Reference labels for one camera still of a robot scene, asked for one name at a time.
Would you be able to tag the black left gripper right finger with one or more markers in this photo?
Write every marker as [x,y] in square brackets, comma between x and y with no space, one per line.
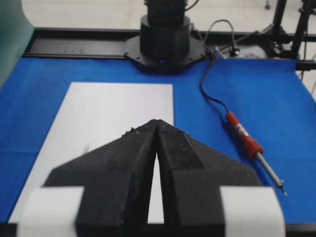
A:
[206,193]

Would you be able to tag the red handled soldering iron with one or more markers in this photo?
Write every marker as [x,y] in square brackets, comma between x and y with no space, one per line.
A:
[254,149]

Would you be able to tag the white paper sheet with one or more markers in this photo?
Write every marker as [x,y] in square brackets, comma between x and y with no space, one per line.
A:
[91,115]

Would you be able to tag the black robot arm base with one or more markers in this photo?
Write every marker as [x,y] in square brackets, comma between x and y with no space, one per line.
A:
[165,42]

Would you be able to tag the green backdrop cloth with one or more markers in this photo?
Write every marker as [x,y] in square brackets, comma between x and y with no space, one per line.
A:
[15,33]

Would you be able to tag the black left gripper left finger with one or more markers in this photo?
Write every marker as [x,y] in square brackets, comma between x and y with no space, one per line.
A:
[104,193]

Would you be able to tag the blue table mat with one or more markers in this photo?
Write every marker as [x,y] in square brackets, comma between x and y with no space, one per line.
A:
[265,95]

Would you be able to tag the black aluminium rail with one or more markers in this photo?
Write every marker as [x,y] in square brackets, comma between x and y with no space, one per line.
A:
[78,43]

